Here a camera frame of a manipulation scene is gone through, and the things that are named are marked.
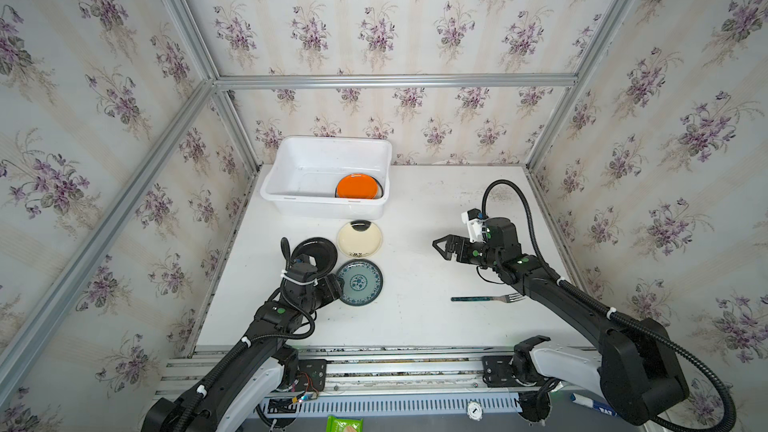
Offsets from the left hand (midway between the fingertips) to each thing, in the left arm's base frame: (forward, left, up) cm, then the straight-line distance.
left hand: (335, 282), depth 84 cm
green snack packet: (-32, -3, -3) cm, 32 cm away
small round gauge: (-29, -36, -4) cm, 46 cm away
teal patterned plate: (+2, -8, -4) cm, 9 cm away
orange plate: (+37, -5, 0) cm, 38 cm away
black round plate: (+12, +6, -3) cm, 14 cm away
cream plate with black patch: (+19, -6, -6) cm, 20 cm away
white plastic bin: (+48, +20, -5) cm, 52 cm away
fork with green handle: (-3, -51, -3) cm, 51 cm away
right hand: (+7, -30, +8) cm, 32 cm away
